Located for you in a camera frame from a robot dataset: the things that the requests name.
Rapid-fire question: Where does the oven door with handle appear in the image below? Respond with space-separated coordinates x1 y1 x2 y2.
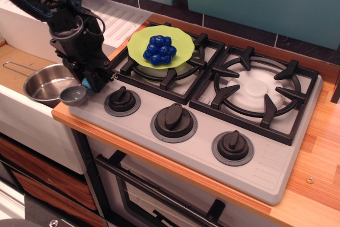
95 150 271 226

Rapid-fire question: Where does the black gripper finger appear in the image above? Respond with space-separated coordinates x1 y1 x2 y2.
62 58 87 83
83 70 112 93

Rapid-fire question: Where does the black middle stove knob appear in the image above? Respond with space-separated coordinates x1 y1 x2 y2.
150 103 198 144

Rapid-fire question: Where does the blue toy blueberry cluster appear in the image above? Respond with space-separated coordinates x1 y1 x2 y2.
143 35 177 66

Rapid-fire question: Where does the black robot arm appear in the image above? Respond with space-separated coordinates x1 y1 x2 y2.
10 0 113 93

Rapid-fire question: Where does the black right burner grate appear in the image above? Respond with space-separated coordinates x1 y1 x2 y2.
190 45 323 146

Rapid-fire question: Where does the black left stove knob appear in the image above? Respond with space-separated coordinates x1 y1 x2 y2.
104 86 141 117

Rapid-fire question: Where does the blue grey toy spoon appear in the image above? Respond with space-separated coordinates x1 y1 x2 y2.
59 78 92 106

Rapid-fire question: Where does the white toy sink unit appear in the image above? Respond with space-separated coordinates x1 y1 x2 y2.
1 0 151 174

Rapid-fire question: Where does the black right stove knob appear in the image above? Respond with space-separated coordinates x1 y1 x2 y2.
211 130 254 167

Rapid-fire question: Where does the stainless steel pot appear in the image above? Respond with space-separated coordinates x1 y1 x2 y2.
3 61 80 108

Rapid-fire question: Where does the grey toy stove top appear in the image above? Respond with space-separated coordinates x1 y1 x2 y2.
68 31 324 206

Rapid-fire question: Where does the black stove knob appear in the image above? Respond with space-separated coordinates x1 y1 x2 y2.
104 86 141 117
211 130 254 167
150 103 198 144

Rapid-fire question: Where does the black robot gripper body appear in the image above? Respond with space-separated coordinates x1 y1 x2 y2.
49 15 113 74

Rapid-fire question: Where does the lime green plastic plate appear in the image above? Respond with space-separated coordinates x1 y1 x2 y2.
127 25 194 70

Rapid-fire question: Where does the black burner grate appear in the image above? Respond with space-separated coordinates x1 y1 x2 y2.
104 31 225 105
190 45 323 146

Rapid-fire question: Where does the wooden drawer front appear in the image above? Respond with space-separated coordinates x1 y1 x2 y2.
1 134 105 226

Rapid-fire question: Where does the black left burner grate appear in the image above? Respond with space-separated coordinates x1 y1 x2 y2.
104 31 225 105

